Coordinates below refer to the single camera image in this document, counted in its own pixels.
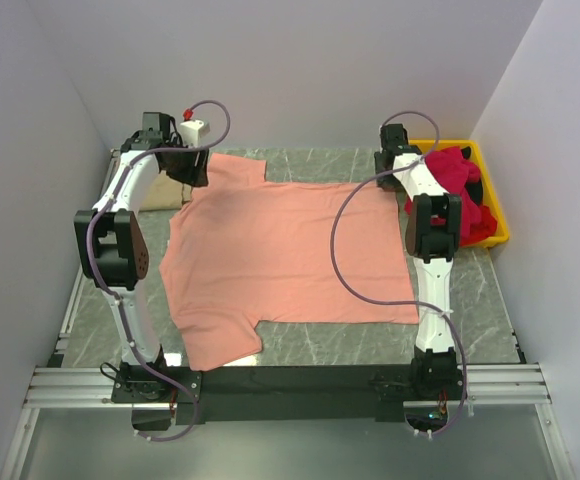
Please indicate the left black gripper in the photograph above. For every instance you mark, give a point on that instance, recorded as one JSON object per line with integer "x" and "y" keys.
{"x": 195, "y": 175}

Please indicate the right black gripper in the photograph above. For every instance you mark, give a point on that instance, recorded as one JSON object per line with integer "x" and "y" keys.
{"x": 387, "y": 182}

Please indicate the pink t shirt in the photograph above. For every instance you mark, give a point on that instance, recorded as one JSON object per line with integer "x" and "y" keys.
{"x": 246, "y": 250}

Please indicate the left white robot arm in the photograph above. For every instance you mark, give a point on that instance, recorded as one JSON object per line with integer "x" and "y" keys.
{"x": 112, "y": 249}

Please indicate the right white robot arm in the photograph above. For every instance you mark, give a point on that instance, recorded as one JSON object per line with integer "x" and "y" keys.
{"x": 435, "y": 364}

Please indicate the brown cardboard sheet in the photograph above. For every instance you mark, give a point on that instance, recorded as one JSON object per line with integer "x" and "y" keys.
{"x": 166, "y": 194}

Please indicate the yellow plastic bin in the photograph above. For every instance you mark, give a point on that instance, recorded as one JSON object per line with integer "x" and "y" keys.
{"x": 495, "y": 210}

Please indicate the red t shirt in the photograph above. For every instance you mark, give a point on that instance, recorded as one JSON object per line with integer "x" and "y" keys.
{"x": 451, "y": 171}

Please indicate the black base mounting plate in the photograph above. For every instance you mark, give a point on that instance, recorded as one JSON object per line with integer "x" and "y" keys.
{"x": 378, "y": 392}

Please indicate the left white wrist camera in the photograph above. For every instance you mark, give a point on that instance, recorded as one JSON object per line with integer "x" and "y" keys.
{"x": 193, "y": 132}

